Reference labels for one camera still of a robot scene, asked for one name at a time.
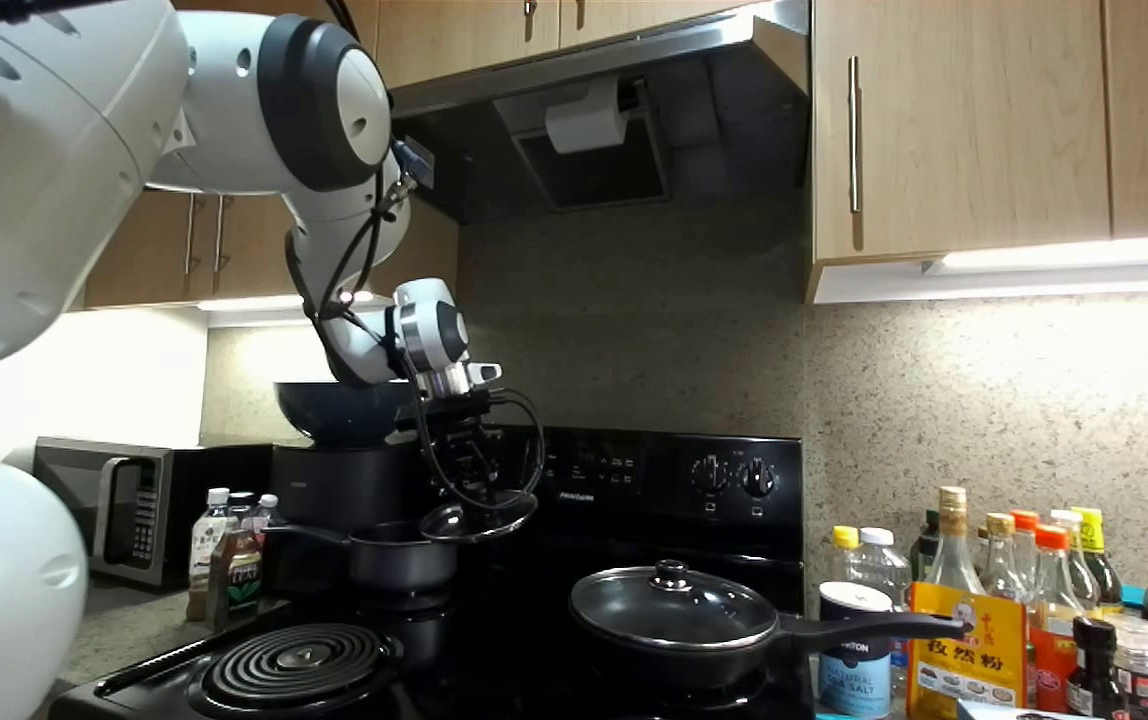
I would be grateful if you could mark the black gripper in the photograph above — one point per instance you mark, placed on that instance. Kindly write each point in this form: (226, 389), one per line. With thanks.
(468, 440)

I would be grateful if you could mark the glass lid with black knob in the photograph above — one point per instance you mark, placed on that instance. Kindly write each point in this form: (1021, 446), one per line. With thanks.
(467, 524)

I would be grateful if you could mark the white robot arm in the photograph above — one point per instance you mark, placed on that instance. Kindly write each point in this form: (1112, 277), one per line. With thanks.
(38, 132)

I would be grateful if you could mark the glass frying pan lid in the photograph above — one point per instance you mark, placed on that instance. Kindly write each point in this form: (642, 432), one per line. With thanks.
(676, 613)

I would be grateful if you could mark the black Samsung appliance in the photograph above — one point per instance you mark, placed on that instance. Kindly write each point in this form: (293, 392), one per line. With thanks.
(338, 484)

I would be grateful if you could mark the blue bowl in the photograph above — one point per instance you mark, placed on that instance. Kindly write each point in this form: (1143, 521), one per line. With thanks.
(346, 408)

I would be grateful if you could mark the black electric stove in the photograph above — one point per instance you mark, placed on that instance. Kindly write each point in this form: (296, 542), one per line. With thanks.
(652, 482)

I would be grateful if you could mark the small clear bottle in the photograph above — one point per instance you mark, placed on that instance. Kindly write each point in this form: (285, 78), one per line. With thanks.
(264, 515)

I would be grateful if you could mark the coil stove burner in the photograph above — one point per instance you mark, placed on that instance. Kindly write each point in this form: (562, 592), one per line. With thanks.
(293, 664)

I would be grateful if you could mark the clear bottle white cap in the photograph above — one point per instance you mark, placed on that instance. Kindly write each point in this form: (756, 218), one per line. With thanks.
(210, 552)
(881, 566)

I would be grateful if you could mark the under cabinet light strip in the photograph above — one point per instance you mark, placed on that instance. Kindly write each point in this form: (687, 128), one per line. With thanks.
(1076, 257)
(264, 311)

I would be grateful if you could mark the silver black microwave oven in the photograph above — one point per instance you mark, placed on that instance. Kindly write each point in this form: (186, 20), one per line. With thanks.
(94, 515)

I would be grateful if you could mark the white hood lamp cover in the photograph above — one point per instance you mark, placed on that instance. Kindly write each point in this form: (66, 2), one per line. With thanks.
(584, 123)

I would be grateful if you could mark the blue cylindrical canister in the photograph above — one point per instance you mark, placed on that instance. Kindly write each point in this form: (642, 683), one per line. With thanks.
(852, 654)

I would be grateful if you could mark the black frying pan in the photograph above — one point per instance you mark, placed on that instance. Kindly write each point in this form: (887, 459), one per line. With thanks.
(867, 625)

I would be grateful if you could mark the steel range hood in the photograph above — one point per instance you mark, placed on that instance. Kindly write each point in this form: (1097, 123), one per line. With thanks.
(718, 123)

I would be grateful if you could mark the dark glass bottle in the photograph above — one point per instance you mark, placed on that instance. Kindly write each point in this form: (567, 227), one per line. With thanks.
(926, 545)

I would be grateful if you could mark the wooden cabinet above hood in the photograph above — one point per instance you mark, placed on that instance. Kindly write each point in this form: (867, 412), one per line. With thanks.
(467, 35)

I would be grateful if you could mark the yellow label oil bottle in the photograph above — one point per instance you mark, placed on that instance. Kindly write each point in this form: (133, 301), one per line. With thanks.
(966, 641)

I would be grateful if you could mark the tan cap bottle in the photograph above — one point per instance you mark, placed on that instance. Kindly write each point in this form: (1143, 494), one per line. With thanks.
(996, 552)

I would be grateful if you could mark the red label orange cap bottle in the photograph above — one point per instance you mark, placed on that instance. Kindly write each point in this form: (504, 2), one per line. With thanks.
(1055, 625)

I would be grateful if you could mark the green cap bottle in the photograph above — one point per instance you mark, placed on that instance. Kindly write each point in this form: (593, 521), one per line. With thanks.
(1097, 556)

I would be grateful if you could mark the black squeeze bottle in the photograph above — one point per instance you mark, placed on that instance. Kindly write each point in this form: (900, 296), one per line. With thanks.
(1093, 664)

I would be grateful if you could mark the white plastic bottle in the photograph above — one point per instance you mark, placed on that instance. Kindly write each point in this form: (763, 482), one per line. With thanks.
(1138, 663)

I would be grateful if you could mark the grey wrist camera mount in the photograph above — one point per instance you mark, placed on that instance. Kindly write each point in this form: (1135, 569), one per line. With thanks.
(481, 372)

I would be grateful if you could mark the wooden wall cabinet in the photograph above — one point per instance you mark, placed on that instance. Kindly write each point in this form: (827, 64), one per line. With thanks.
(972, 123)
(159, 253)

